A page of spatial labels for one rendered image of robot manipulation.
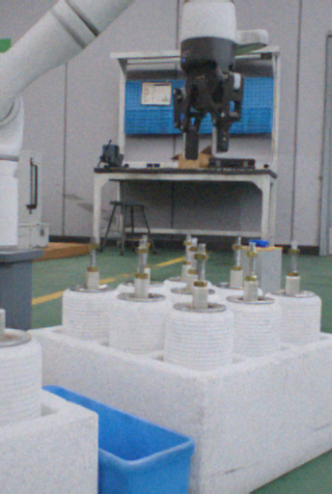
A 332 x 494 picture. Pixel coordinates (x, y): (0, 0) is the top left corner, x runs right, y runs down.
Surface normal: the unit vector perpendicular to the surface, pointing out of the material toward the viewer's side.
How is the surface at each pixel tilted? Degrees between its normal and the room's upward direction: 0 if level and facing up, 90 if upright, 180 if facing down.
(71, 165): 90
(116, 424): 88
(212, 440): 90
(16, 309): 90
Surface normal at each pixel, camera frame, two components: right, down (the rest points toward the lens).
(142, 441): -0.71, 0.00
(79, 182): -0.26, 0.06
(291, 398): 0.72, 0.07
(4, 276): 0.47, 0.12
